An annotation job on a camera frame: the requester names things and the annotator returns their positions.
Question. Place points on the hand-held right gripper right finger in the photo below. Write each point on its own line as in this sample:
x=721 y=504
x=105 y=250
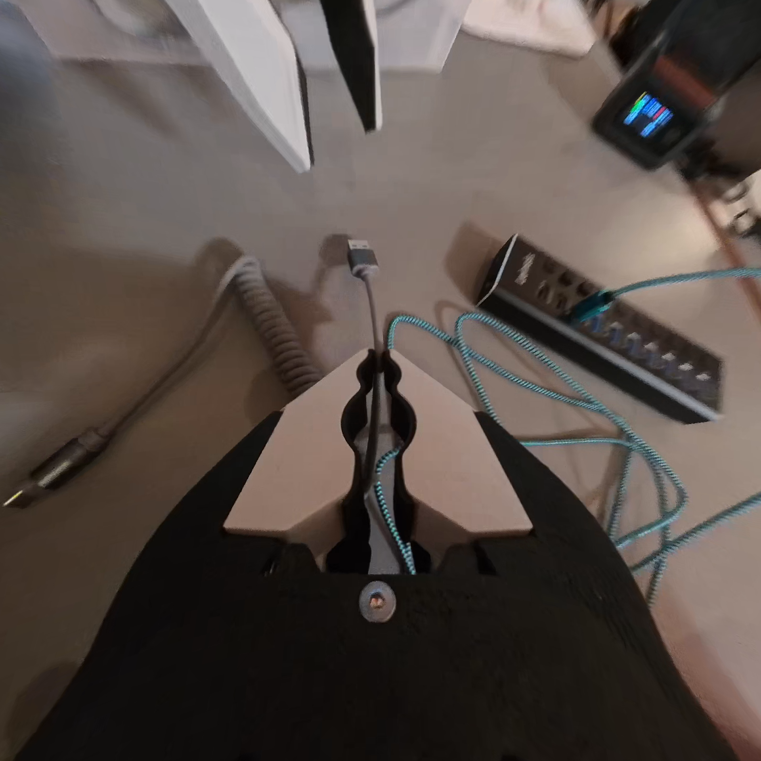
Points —
x=464 y=475

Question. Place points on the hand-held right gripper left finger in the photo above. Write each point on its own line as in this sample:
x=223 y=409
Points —
x=291 y=475

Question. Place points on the black USB hub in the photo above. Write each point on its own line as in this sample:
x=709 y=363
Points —
x=523 y=267

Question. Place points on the black power device with screen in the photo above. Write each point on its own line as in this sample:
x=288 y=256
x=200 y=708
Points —
x=648 y=116

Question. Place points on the white cloth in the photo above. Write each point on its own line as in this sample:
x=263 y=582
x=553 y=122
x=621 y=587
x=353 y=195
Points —
x=535 y=24

